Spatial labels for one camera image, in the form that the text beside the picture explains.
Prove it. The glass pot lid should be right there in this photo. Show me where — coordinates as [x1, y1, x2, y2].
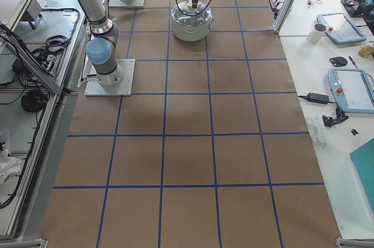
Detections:
[171, 0, 213, 26]

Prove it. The pale green cooking pot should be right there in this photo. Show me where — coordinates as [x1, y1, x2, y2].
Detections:
[171, 16, 214, 42]

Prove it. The white mug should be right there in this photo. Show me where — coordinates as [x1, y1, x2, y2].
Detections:
[307, 23, 327, 43]

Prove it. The upper blue teach pendant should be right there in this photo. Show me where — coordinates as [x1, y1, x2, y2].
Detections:
[317, 12, 366, 44]

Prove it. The blue teach pendant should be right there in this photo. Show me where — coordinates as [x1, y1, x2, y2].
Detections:
[317, 12, 366, 44]
[328, 68, 373, 114]

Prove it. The black power adapter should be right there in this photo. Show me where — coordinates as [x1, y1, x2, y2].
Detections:
[298, 92, 335, 105]

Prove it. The grey metal box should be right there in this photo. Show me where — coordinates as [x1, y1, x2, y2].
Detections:
[20, 0, 42, 30]

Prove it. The black pen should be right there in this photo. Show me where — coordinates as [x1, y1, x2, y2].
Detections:
[348, 56, 358, 69]

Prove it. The lower blue teach pendant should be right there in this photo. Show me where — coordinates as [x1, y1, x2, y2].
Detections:
[328, 68, 373, 114]

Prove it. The teal board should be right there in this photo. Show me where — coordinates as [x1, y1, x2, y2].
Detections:
[349, 139, 373, 213]

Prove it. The white crumpled cloth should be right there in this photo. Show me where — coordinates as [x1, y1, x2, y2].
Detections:
[1, 149, 21, 187]

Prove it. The black coiled cable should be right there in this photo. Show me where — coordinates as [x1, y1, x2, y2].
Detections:
[20, 88, 49, 113]

